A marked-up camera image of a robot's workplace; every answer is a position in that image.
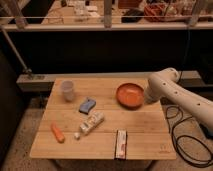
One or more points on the orange carrot toy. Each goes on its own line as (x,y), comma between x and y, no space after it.
(57,133)

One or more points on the metal railing frame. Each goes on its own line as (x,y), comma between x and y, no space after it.
(80,36)

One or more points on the orange ceramic bowl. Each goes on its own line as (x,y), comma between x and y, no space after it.
(130,95)

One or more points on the white tube with label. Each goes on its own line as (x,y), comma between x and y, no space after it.
(89,124)

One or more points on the black power adapter box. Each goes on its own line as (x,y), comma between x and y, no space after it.
(207,133)

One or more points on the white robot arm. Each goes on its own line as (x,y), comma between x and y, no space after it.
(164,84)

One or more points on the blue grey sponge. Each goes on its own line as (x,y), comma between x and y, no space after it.
(87,105)

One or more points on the translucent plastic cup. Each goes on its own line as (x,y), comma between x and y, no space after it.
(67,90)

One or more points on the black bag in background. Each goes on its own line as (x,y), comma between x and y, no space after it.
(132,16)

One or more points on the red basket in background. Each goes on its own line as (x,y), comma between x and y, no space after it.
(159,12)

